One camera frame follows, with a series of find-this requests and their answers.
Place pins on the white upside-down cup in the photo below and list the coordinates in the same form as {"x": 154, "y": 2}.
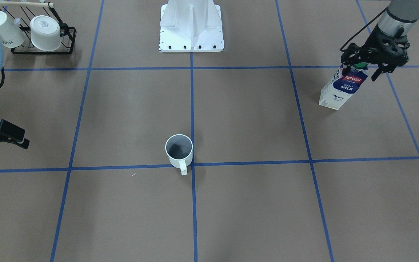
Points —
{"x": 45, "y": 33}

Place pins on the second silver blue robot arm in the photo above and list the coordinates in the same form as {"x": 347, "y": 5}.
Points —
{"x": 399, "y": 12}

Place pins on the blue white milk carton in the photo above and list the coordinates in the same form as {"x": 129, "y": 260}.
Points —
{"x": 344, "y": 84}

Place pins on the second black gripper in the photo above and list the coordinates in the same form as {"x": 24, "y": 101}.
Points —
{"x": 372, "y": 43}

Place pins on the white ceramic mug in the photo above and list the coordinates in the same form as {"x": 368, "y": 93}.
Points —
{"x": 179, "y": 149}

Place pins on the black wire cup rack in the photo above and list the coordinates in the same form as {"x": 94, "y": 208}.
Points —
{"x": 22, "y": 11}

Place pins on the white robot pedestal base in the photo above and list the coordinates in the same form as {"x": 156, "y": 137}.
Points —
{"x": 191, "y": 26}

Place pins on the white mug with handle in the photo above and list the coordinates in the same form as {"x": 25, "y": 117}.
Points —
{"x": 10, "y": 34}

